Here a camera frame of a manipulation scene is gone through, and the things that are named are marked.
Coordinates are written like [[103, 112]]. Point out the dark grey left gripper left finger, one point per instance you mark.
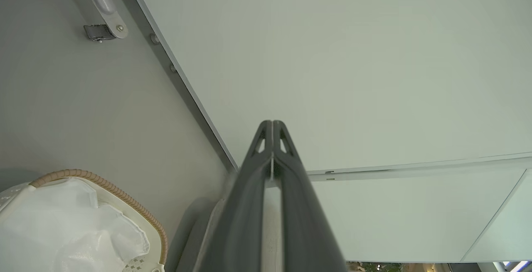
[[241, 205]]

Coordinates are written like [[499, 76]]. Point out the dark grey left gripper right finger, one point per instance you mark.
[[303, 213]]

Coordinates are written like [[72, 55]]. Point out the white basket with wicker rim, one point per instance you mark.
[[137, 211]]

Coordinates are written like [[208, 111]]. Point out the white garment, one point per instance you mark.
[[62, 226]]

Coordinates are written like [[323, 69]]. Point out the grey caster wheel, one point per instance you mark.
[[97, 33]]

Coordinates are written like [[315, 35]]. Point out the grey horizontal panel rail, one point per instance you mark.
[[415, 168]]

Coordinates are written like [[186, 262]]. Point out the grey partition bottom rail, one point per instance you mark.
[[183, 76]]

